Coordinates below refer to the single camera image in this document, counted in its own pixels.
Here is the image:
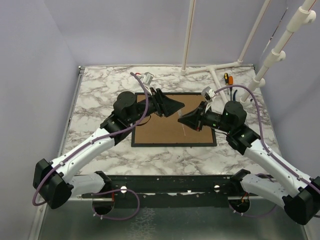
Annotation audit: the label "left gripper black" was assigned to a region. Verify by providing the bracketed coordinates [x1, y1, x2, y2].
[126, 87, 185, 125]

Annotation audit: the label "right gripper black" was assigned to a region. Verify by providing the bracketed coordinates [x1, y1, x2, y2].
[178, 100, 233, 133]

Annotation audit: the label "black picture frame brown backing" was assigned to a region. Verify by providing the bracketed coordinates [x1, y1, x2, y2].
[131, 92, 217, 148]

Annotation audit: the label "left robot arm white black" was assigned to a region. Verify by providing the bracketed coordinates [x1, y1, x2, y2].
[32, 88, 185, 209]

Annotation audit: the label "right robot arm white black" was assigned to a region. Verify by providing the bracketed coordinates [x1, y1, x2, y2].
[178, 101, 320, 225]

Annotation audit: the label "white PVC pipe stand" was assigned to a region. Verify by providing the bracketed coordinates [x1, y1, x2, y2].
[180, 0, 271, 88]

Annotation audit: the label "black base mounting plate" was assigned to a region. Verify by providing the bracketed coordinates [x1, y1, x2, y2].
[82, 175, 245, 209]

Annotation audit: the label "white PVC jointed pole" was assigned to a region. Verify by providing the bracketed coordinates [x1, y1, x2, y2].
[247, 0, 317, 92]

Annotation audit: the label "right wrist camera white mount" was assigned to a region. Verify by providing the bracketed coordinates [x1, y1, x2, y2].
[201, 86, 216, 112]

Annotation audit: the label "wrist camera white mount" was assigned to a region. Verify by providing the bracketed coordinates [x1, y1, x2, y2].
[138, 72, 154, 94]
[201, 86, 216, 112]

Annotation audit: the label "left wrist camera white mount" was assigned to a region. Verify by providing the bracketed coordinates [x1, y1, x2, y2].
[138, 72, 154, 94]

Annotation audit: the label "blue handle pliers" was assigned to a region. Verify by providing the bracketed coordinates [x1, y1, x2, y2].
[231, 89, 238, 101]

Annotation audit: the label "orange handle screwdriver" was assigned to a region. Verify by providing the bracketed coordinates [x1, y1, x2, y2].
[228, 75, 234, 95]

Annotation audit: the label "aluminium rail left edge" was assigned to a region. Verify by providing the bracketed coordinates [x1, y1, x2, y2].
[57, 66, 86, 157]

